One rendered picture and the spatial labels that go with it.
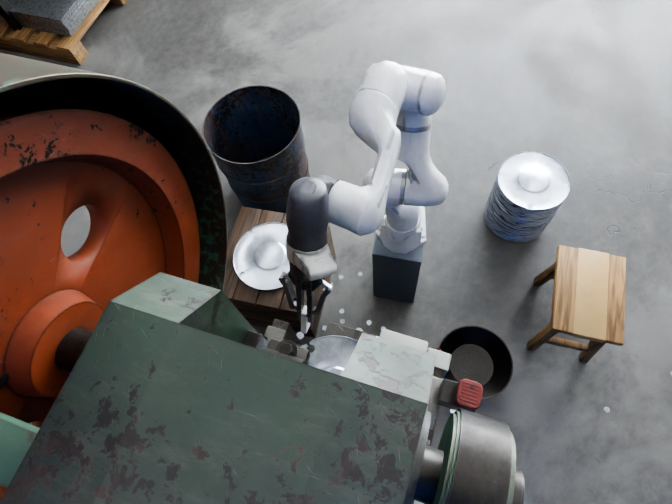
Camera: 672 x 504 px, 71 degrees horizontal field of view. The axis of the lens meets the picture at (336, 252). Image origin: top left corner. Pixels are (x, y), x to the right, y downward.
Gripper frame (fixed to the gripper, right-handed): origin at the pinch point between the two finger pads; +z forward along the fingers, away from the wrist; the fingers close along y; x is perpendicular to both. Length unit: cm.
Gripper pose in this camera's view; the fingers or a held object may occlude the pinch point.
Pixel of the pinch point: (305, 319)
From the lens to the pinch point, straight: 118.5
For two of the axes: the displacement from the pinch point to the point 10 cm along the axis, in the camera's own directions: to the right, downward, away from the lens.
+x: -2.9, 6.0, -7.5
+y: -9.6, -2.2, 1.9
